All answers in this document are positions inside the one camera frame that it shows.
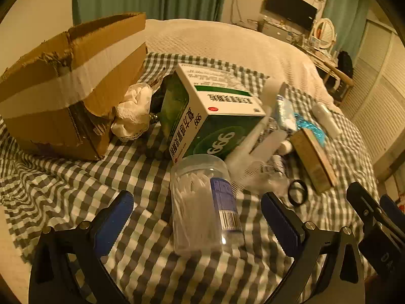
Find grey television cabinet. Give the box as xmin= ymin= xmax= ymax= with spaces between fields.
xmin=258 ymin=14 xmax=304 ymax=43

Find clear plastic comb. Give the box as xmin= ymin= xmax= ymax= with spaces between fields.
xmin=230 ymin=160 xmax=269 ymax=194

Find white oval mirror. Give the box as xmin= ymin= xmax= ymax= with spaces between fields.
xmin=312 ymin=18 xmax=336 ymax=51

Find white handheld device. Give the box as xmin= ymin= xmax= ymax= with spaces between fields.
xmin=313 ymin=103 xmax=341 ymax=138

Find brown cardboard box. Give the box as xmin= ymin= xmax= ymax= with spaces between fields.
xmin=0 ymin=13 xmax=149 ymax=161

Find white lace cloth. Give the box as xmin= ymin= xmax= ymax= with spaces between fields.
xmin=111 ymin=83 xmax=153 ymax=142

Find black hair tie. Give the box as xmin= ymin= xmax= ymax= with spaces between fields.
xmin=288 ymin=180 xmax=308 ymax=206

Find clear cotton swab jar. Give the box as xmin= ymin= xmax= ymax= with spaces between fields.
xmin=170 ymin=154 xmax=246 ymax=256

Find wooden chair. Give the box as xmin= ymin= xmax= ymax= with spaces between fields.
xmin=323 ymin=65 xmax=355 ymax=103

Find black backpack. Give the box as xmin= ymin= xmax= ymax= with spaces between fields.
xmin=336 ymin=51 xmax=354 ymax=78

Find blue pill blister pack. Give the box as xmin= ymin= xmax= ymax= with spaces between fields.
xmin=293 ymin=112 xmax=328 ymax=148

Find clear plastic bag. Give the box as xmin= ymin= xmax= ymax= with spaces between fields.
xmin=226 ymin=114 xmax=290 ymax=178

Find white dressing desk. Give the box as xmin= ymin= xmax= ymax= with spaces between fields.
xmin=296 ymin=43 xmax=340 ymax=70

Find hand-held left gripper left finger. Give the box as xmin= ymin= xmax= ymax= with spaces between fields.
xmin=29 ymin=191 xmax=135 ymax=304

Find blue floral tissue pack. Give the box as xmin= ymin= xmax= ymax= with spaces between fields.
xmin=275 ymin=95 xmax=298 ymax=132

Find black television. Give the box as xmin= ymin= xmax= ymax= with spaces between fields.
xmin=264 ymin=0 xmax=318 ymax=32

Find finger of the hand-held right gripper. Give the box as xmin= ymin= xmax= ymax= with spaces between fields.
xmin=380 ymin=195 xmax=405 ymax=225
xmin=346 ymin=182 xmax=405 ymax=243

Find cream quilted blanket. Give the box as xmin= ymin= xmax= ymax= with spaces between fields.
xmin=145 ymin=19 xmax=344 ymax=115

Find brown wooden box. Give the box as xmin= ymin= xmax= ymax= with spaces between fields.
xmin=290 ymin=128 xmax=338 ymax=194

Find white louvred wardrobe doors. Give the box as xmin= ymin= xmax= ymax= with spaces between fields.
xmin=340 ymin=19 xmax=405 ymax=165

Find green and white medicine box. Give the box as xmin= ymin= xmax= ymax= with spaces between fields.
xmin=160 ymin=63 xmax=266 ymax=164

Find narrow green curtain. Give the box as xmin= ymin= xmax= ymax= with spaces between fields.
xmin=323 ymin=0 xmax=371 ymax=54

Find grey checkered cloth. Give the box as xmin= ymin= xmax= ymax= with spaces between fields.
xmin=0 ymin=52 xmax=380 ymax=304

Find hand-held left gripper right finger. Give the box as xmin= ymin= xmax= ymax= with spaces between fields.
xmin=260 ymin=192 xmax=368 ymax=304

